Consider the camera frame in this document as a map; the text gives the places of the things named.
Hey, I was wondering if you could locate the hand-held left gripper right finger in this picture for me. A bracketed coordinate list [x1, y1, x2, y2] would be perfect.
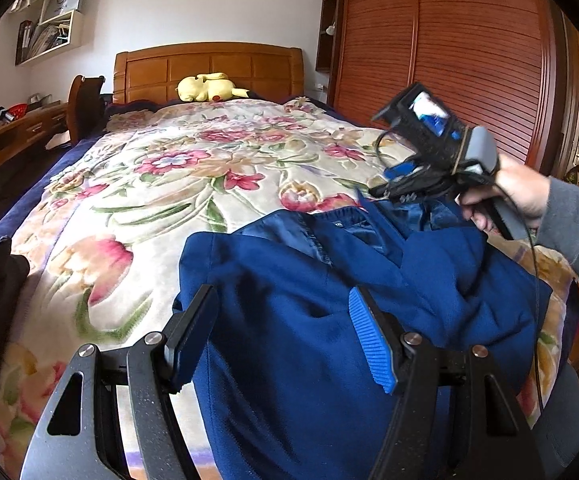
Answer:
[348, 285, 545, 480]

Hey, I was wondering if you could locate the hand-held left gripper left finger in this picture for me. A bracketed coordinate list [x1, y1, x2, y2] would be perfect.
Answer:
[19, 284, 220, 480]

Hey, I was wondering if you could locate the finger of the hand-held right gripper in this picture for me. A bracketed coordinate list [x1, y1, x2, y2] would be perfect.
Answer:
[369, 180, 450, 203]
[383, 159, 423, 181]

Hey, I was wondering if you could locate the blue suit jacket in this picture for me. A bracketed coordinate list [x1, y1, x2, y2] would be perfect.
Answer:
[173, 195, 579, 480]

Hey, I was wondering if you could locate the person's right hand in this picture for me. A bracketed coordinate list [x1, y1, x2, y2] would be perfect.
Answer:
[457, 152, 553, 233]

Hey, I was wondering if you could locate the wooden slatted wardrobe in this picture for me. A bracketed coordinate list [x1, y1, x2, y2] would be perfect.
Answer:
[314, 0, 570, 181]

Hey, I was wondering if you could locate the floral blanket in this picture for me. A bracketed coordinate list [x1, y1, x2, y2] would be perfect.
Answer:
[0, 97, 579, 480]

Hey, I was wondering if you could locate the yellow plush toy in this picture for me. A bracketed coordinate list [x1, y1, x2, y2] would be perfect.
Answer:
[176, 73, 250, 103]

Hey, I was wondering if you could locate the grey cloth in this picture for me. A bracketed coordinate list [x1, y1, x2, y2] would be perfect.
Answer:
[519, 360, 579, 480]

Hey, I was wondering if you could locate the navy bed sheet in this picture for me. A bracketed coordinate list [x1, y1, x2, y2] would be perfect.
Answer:
[0, 102, 115, 248]

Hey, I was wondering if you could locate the wooden bed headboard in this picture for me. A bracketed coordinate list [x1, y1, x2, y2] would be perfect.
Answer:
[113, 42, 304, 106]

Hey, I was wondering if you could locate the wooden chair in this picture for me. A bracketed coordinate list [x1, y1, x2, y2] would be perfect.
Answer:
[66, 75, 106, 143]

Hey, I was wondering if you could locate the long wooden desk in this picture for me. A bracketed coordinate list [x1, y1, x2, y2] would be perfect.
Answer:
[0, 100, 72, 191]

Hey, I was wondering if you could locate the white wall shelf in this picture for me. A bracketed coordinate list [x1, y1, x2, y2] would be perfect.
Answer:
[6, 0, 95, 67]

